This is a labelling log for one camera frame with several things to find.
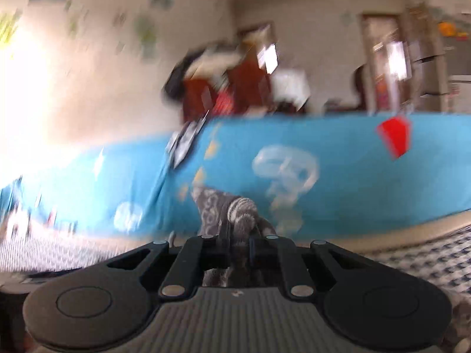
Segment grey doodle-print fleece garment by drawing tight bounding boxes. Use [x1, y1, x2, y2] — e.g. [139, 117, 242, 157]
[190, 187, 281, 288]

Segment brown wooden chair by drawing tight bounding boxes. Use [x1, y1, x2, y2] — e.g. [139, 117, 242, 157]
[182, 75, 222, 123]
[227, 54, 273, 115]

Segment wooden window frame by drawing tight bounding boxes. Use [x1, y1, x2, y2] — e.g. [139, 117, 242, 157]
[236, 21, 279, 76]

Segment refrigerator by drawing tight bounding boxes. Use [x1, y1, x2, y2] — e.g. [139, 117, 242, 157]
[412, 5, 471, 114]

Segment group of wall stickers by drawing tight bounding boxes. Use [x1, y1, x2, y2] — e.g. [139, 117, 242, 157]
[0, 0, 178, 60]

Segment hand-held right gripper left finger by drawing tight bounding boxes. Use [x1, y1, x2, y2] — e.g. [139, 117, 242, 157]
[107, 235, 229, 300]

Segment white hanging cloth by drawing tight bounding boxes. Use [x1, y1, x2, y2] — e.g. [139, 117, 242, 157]
[271, 67, 310, 104]

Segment wooden door frame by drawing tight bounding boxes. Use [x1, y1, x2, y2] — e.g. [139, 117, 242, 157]
[360, 12, 413, 114]

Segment blue printed bed sheet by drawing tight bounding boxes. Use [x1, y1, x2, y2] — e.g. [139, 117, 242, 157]
[0, 112, 471, 244]

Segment red floral cloth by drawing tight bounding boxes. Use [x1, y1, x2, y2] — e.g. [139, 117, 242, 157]
[214, 93, 237, 117]

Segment houndstooth mattress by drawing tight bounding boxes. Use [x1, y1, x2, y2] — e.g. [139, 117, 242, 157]
[0, 211, 471, 353]

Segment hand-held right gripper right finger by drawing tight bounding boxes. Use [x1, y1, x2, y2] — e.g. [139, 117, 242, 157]
[249, 234, 369, 300]

